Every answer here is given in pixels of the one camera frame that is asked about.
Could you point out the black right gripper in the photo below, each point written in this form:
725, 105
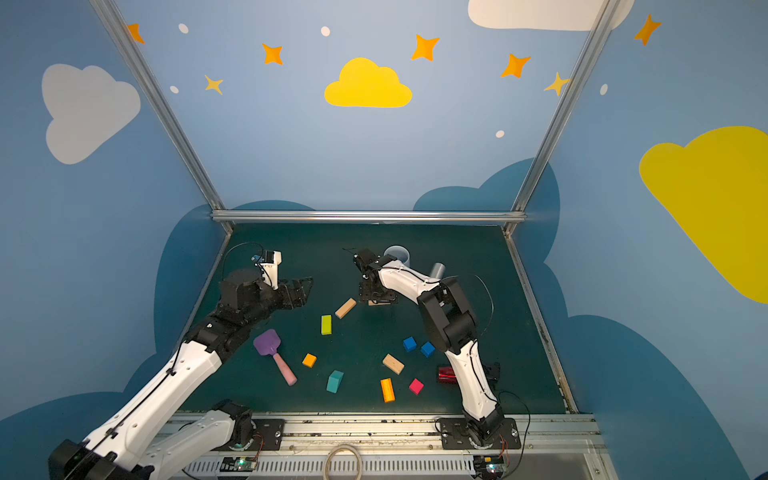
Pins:
367, 274

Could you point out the silver spray bottle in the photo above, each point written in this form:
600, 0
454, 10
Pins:
437, 271

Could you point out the aluminium left corner post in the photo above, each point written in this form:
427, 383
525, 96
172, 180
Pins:
113, 22

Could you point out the blue cube left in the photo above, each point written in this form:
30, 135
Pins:
409, 344

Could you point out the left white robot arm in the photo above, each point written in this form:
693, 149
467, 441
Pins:
123, 448

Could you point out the aluminium corner post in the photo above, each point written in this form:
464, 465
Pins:
113, 22
583, 68

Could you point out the green circuit board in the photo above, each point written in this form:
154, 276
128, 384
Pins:
488, 467
238, 465

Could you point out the teal block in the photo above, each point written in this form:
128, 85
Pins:
334, 381

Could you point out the left green circuit board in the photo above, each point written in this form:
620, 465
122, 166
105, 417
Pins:
238, 465

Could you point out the tan wood block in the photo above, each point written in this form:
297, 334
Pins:
393, 364

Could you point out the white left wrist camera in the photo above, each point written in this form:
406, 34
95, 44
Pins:
267, 263

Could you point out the front aluminium rail base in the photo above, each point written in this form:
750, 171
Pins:
407, 446

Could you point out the magenta cube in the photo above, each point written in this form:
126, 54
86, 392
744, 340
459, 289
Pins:
416, 386

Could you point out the aluminium right corner post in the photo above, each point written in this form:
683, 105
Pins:
583, 68

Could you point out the orange yellow block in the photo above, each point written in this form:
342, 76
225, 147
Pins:
387, 390

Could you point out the purple pink toy spatula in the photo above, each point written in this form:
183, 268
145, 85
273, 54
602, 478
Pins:
267, 344

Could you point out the blue cube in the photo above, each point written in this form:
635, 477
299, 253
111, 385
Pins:
409, 344
427, 349

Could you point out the lime green block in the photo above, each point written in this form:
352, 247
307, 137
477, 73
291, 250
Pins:
326, 325

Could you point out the red spray bottle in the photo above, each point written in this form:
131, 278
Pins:
446, 375

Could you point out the blue cube right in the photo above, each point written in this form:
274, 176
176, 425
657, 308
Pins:
427, 349

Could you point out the right green circuit board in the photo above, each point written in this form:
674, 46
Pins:
488, 467

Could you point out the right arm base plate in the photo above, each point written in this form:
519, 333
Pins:
457, 434

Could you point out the small orange cube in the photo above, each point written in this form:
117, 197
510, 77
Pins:
309, 360

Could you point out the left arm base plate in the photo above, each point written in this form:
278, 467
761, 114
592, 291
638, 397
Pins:
255, 435

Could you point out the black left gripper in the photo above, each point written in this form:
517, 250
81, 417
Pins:
285, 294

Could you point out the light blue ceramic mug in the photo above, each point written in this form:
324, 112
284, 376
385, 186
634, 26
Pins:
400, 253

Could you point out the aluminium back frame rail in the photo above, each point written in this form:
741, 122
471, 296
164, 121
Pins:
363, 217

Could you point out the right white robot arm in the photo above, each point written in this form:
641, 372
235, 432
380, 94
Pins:
450, 323

